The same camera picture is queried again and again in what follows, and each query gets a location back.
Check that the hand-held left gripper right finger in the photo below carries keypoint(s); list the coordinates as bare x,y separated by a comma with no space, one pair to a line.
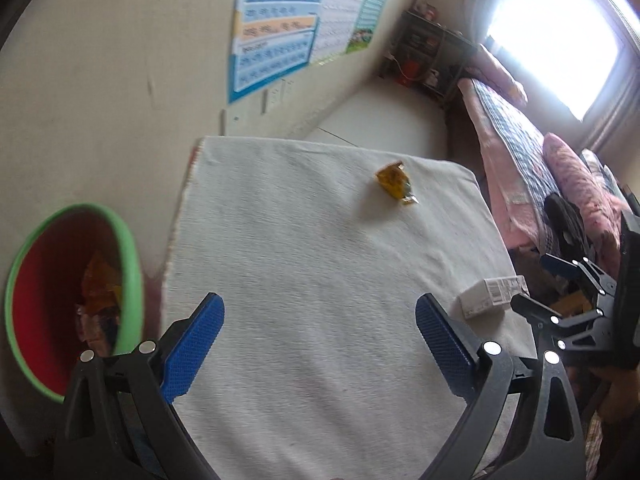
445,345

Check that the pink blanket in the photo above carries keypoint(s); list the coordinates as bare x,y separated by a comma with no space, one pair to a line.
575,175

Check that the blue letter wall poster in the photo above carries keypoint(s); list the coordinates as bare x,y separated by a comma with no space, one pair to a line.
275,30

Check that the white milk carton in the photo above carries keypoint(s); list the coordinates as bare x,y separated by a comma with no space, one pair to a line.
487,297

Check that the white wall socket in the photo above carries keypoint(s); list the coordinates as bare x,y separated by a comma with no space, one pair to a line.
287,91
272,100

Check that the pink flowered pillow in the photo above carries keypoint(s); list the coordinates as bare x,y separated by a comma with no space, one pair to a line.
500,75

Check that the white chart wall poster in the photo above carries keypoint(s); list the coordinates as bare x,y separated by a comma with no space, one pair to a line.
340,15

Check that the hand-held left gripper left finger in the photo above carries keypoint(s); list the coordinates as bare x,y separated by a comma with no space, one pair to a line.
192,350

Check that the red basin with green rim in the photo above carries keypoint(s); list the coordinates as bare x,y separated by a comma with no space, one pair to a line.
45,280

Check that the bright window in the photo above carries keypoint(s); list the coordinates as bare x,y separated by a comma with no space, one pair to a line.
550,25

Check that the yellow wrapper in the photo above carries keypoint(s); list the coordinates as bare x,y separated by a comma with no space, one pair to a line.
392,180

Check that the pink bed sheet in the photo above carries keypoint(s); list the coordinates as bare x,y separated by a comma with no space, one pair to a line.
505,210

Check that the orange snack bag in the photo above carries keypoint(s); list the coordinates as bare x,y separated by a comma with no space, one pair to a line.
97,285

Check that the dark metal shelf rack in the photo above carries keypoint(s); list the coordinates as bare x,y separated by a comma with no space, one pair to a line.
425,25

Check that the pink patterned curtain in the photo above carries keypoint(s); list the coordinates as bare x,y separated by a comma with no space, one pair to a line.
477,0
615,110

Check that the red bag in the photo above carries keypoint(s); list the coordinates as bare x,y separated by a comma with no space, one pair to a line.
407,71

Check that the black clothes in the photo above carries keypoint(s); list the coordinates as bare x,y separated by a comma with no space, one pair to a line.
562,220

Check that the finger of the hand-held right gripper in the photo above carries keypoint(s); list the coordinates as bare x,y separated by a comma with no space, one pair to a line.
550,325
557,266

